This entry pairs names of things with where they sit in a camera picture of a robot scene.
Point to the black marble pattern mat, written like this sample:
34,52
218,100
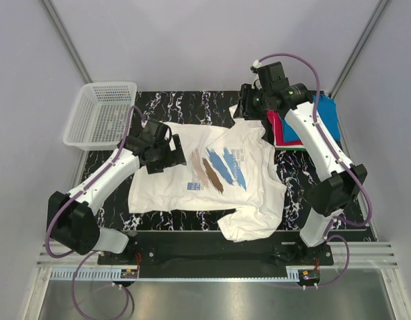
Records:
294,168

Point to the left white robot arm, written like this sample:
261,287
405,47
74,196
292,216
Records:
71,216

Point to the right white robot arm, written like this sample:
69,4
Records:
340,178

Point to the left small circuit board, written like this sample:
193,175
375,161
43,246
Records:
129,273

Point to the green folded t shirt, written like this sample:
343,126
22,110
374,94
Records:
290,147

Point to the white plastic basket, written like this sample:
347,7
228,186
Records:
99,114

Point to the red folded t shirt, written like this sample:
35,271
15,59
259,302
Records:
277,131

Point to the right small circuit board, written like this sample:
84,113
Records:
308,275

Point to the white slotted cable duct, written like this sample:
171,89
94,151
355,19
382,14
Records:
278,275

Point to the aluminium rail profile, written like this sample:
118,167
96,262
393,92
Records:
363,255

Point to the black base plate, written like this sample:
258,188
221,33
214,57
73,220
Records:
156,247

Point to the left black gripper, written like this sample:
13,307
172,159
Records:
170,157

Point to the small circuit board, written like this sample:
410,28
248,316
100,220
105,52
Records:
129,273
308,275

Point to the white printed t shirt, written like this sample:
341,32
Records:
198,173

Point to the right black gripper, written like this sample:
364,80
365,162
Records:
243,102

